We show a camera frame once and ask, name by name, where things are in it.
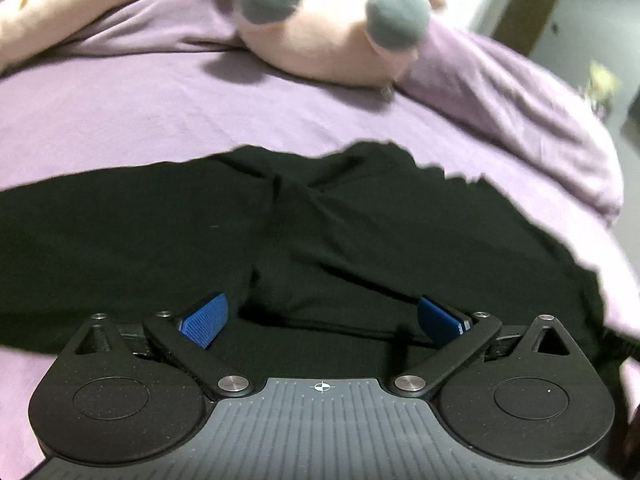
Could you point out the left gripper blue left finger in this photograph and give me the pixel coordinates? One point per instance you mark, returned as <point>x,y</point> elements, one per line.
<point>203,322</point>

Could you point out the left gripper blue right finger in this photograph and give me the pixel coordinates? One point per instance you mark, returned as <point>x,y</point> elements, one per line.
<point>440,323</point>

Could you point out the black long-sleeve shirt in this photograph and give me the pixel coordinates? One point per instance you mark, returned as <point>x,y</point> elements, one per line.
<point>323,261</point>

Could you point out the purple duvet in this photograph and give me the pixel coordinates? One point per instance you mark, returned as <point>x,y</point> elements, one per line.
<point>521,107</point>

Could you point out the purple bed sheet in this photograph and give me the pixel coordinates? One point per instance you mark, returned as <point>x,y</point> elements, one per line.
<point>168,80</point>

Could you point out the paper flower bouquet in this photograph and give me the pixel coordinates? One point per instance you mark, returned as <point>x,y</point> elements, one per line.
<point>600,89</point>

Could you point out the pink plush toy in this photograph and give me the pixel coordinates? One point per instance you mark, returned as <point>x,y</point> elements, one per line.
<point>357,43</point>

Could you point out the dark wooden door frame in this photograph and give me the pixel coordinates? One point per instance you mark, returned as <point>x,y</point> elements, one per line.
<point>522,23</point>

